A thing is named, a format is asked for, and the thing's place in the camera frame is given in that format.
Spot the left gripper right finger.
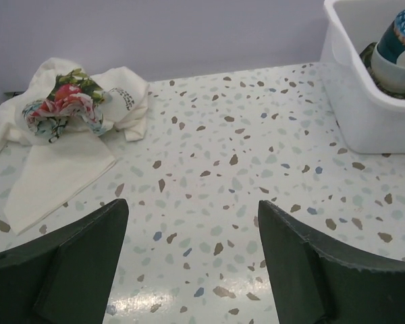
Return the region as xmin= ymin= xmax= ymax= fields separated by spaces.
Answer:
xmin=258 ymin=200 xmax=405 ymax=323

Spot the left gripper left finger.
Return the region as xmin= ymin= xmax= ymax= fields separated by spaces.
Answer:
xmin=0 ymin=198 xmax=129 ymax=323

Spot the cream bowl blue pattern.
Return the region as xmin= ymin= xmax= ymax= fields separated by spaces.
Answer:
xmin=371 ymin=40 xmax=405 ymax=93

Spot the black floral square plate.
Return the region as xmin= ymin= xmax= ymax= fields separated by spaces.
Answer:
xmin=359 ymin=42 xmax=405 ymax=100

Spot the blue patterned small bowl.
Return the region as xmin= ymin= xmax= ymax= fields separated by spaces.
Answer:
xmin=377 ymin=9 xmax=405 ymax=67

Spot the white plastic bin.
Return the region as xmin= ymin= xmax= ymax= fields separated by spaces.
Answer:
xmin=319 ymin=1 xmax=405 ymax=154

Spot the white floral cloth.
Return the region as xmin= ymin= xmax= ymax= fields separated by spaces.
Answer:
xmin=0 ymin=58 xmax=149 ymax=234

